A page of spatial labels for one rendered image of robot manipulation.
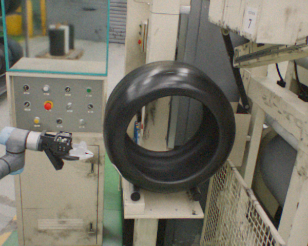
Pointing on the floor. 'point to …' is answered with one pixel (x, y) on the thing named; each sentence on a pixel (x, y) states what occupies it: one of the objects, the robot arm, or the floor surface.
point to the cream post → (159, 51)
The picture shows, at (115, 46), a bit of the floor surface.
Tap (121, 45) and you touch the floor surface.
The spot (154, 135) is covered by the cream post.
